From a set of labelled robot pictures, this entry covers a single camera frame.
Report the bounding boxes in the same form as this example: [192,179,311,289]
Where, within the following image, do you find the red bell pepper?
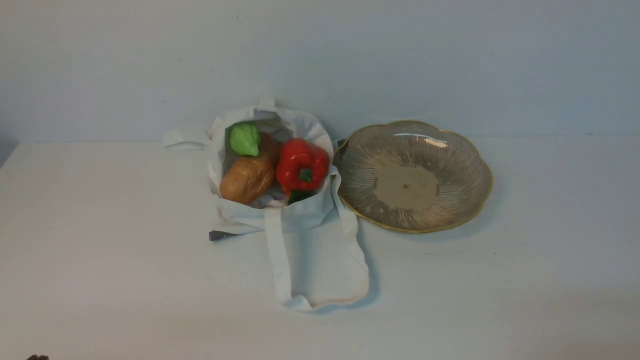
[275,137,330,196]

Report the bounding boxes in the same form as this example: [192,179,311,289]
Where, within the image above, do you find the light green vegetable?
[228,121,261,157]

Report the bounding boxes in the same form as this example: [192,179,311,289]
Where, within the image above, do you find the brown potato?
[219,156,275,205]

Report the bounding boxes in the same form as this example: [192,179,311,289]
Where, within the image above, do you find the orange carrot with green top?
[287,190,316,206]

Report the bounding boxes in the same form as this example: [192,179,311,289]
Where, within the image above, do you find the gold rimmed scalloped glass plate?
[333,120,494,234]

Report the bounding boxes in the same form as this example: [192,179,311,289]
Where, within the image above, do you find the white cloth tote bag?
[163,99,370,312]

